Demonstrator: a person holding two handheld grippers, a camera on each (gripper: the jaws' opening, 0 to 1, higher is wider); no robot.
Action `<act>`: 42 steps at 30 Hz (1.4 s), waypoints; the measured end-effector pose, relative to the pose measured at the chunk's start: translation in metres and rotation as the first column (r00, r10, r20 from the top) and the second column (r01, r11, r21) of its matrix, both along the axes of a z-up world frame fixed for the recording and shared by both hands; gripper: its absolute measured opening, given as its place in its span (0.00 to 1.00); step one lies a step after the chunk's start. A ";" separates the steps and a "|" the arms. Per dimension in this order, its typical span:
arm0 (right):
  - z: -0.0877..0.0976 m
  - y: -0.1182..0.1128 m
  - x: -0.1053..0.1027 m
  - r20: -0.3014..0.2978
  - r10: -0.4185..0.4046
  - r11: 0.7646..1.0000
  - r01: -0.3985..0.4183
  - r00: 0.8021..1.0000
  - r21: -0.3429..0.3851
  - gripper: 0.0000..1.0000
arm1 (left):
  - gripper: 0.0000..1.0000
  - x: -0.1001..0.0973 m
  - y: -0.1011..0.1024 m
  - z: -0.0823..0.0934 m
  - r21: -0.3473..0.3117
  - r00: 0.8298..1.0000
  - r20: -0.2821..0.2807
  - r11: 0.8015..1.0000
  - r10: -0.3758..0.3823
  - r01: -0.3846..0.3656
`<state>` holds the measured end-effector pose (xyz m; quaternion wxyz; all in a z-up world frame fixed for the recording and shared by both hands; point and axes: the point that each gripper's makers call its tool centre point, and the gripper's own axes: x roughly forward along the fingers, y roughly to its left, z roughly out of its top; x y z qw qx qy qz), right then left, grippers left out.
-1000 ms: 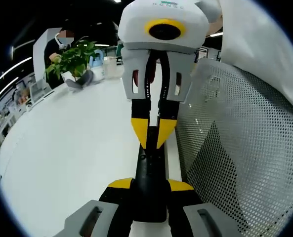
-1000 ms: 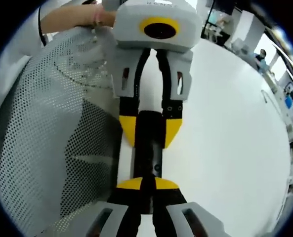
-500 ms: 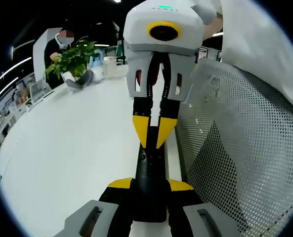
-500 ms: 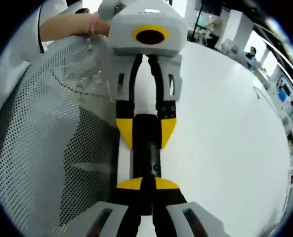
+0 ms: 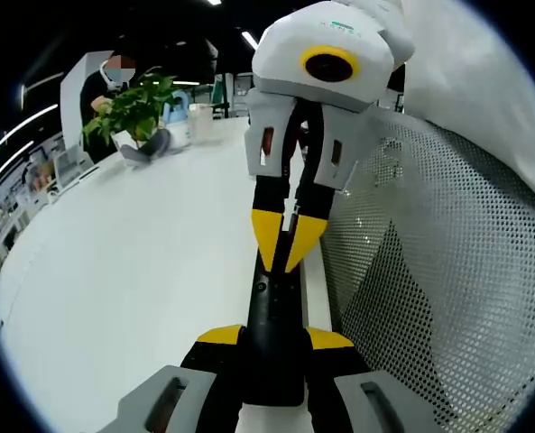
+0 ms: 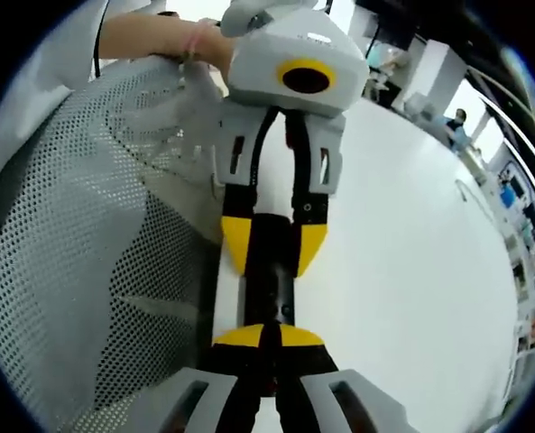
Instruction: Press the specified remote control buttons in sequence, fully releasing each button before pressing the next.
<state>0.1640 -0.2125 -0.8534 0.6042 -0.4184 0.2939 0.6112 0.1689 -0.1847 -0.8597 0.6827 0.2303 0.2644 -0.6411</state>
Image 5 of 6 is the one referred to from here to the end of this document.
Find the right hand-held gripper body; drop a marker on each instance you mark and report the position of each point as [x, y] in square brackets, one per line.
[285, 49]

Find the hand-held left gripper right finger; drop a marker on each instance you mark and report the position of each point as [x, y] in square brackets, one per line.
[339, 361]

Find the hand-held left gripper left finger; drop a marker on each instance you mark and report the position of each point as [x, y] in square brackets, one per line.
[208, 361]

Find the black remote control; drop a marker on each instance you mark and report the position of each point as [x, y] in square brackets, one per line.
[271, 315]

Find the clear plastic container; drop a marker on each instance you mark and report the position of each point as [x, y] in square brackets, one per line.
[200, 122]

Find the blue and white jug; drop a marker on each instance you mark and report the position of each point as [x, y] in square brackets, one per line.
[177, 126]

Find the grey mesh office chair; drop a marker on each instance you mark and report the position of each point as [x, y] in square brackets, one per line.
[452, 203]

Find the green potted plant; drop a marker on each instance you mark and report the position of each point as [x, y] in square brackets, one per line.
[131, 108]

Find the white chair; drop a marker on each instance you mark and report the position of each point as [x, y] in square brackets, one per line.
[71, 164]

